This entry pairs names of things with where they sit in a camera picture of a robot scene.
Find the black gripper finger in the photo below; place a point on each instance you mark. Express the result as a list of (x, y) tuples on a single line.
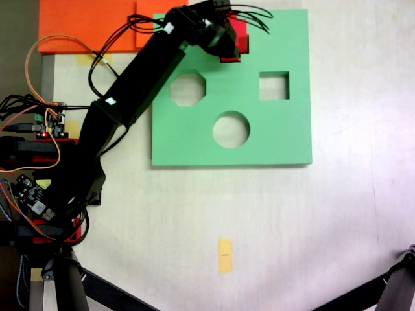
[(222, 42)]

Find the red cross columnar block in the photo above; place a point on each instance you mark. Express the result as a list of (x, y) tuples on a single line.
[(242, 35)]

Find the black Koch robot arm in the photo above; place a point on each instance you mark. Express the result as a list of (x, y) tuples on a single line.
[(142, 74)]

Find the large flat orange block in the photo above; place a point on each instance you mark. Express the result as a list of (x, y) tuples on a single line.
[(81, 19)]

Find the green shape sorter board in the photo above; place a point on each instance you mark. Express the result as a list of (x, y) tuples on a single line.
[(275, 136)]

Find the yellow masking tape piece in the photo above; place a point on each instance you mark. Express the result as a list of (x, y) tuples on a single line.
[(73, 127), (83, 61), (43, 184)]

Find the circuit board with green terminal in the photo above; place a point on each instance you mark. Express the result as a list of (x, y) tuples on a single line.
[(53, 118)]

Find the yellow tape strip with mark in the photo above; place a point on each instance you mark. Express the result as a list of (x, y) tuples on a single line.
[(225, 259)]

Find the black table clamp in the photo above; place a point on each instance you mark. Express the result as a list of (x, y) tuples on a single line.
[(29, 147), (26, 232)]

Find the black circuit board with chips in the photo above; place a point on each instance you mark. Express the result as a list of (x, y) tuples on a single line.
[(30, 192)]

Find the black tripod leg with hub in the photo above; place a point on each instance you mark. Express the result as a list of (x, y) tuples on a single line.
[(71, 291)]

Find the red arm base mount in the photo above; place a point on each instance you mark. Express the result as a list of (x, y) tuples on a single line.
[(77, 230)]

